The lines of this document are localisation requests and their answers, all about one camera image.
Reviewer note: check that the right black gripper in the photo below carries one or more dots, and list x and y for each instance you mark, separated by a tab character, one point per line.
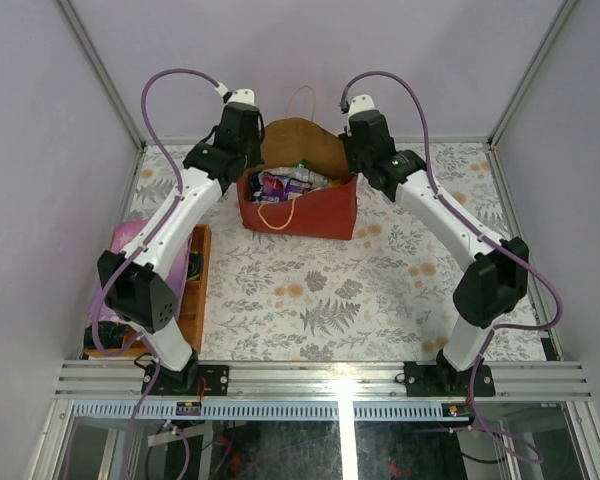
347	139

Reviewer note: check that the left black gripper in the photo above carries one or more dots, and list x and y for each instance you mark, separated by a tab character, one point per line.
250	151

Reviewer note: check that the red paper bag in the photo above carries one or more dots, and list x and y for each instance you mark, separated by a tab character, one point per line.
328	213

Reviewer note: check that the purple candy bag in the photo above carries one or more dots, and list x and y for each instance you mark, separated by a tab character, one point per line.
279	188

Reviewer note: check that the blue silver chips bag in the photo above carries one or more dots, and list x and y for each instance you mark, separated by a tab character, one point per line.
304	175

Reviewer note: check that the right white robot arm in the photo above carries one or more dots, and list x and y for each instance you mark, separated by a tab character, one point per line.
492	284

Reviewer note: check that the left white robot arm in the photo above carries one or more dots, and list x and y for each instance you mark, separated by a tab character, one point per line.
135	279

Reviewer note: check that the wooden tray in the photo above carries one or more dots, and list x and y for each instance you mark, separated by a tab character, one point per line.
188	277

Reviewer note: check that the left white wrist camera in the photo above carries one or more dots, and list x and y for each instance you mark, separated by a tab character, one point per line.
243	96

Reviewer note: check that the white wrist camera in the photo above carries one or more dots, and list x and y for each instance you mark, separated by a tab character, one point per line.
358	104
243	96

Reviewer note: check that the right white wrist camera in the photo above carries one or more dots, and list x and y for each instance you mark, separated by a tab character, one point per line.
358	104

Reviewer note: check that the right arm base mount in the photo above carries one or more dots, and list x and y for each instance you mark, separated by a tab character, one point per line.
442	380

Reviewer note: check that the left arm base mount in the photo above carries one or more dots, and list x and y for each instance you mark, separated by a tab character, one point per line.
200	380

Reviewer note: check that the aluminium front rail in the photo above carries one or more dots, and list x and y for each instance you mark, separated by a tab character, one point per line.
548	381

